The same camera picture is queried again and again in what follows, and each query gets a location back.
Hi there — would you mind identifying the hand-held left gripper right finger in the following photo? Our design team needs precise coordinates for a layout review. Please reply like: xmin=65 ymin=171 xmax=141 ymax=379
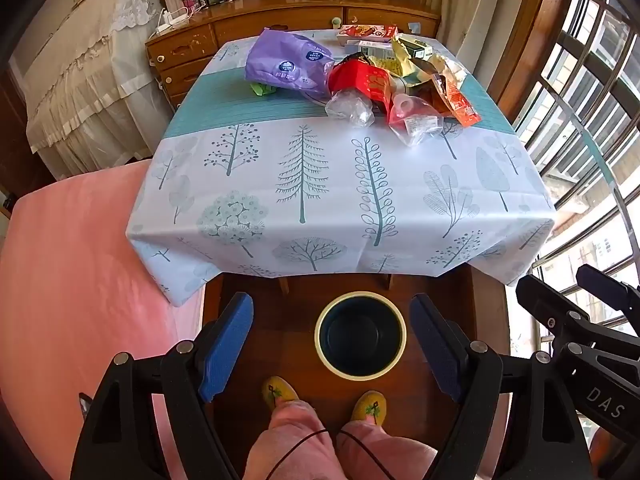
xmin=409 ymin=292 xmax=596 ymax=480

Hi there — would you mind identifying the person's left leg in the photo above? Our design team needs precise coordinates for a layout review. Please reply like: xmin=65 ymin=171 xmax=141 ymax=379
xmin=242 ymin=402 xmax=341 ymax=480

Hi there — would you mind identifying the white lace furniture cover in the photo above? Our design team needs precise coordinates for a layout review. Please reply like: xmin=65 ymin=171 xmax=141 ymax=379
xmin=25 ymin=0 xmax=171 ymax=181

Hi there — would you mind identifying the beige curtain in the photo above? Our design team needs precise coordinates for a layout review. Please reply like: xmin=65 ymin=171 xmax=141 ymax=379
xmin=417 ymin=0 xmax=541 ymax=53

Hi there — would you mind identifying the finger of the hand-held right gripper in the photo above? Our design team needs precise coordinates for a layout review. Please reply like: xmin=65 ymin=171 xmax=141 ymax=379
xmin=516 ymin=275 xmax=601 ymax=348
xmin=576 ymin=265 xmax=640 ymax=336

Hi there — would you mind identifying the tree print tablecloth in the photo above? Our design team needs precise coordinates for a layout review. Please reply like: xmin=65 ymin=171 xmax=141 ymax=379
xmin=125 ymin=32 xmax=557 ymax=307

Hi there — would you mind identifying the white power strip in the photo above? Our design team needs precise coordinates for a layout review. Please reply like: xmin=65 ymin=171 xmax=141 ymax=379
xmin=157 ymin=7 xmax=193 ymax=33

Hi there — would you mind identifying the red printed carton box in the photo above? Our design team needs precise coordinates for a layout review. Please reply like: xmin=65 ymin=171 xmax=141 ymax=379
xmin=336 ymin=24 xmax=399 ymax=42

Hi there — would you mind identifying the dark waste bin cream rim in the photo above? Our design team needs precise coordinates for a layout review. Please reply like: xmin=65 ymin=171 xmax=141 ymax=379
xmin=315 ymin=291 xmax=407 ymax=380

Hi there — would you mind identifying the white carton with lilac circles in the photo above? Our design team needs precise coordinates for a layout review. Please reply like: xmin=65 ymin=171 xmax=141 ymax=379
xmin=357 ymin=40 xmax=396 ymax=58

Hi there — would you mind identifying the red snack bag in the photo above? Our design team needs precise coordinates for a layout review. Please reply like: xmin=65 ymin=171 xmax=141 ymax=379
xmin=327 ymin=57 xmax=396 ymax=121

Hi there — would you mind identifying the orange snack wrapper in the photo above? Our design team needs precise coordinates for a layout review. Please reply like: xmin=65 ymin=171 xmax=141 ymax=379
xmin=431 ymin=72 xmax=482 ymax=127

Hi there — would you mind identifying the pink bed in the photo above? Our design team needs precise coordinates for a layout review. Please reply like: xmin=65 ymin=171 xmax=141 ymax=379
xmin=0 ymin=160 xmax=221 ymax=480

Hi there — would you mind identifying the yellow slipper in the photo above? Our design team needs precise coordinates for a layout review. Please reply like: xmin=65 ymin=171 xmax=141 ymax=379
xmin=350 ymin=390 xmax=388 ymax=423
xmin=262 ymin=376 xmax=301 ymax=411

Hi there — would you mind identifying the wooden desk with drawers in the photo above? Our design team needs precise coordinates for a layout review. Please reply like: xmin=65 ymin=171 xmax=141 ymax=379
xmin=145 ymin=0 xmax=441 ymax=111

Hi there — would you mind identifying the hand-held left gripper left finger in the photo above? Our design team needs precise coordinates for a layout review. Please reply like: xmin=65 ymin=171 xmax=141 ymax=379
xmin=70 ymin=292 xmax=254 ymax=480

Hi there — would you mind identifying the yellow wrapper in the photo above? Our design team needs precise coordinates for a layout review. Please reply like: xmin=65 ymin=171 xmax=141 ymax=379
xmin=391 ymin=42 xmax=432 ymax=83

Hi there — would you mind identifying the pink clear plastic package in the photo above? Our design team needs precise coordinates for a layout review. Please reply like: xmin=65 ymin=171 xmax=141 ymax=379
xmin=387 ymin=92 xmax=445 ymax=147

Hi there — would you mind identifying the person's right leg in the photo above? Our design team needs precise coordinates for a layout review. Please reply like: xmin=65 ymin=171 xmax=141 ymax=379
xmin=335 ymin=420 xmax=441 ymax=480

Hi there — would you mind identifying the window with metal grille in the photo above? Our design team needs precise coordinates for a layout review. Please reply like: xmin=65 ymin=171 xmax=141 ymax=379
xmin=510 ymin=0 xmax=640 ymax=361

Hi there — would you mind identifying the clear plastic bag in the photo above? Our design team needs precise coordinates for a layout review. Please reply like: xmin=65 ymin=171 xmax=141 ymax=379
xmin=325 ymin=87 xmax=376 ymax=128

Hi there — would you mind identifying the green and black box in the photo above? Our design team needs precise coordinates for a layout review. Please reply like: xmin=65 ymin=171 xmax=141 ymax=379
xmin=397 ymin=35 xmax=433 ymax=58

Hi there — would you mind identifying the black cord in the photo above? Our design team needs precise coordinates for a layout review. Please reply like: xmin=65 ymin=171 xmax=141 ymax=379
xmin=265 ymin=427 xmax=396 ymax=480

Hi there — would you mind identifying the purple plastic package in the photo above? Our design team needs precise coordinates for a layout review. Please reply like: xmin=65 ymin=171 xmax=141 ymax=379
xmin=244 ymin=28 xmax=337 ymax=106

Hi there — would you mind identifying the person's leg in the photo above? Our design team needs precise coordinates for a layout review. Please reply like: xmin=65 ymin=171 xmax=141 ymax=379
xmin=242 ymin=402 xmax=341 ymax=480
xmin=335 ymin=420 xmax=441 ymax=480

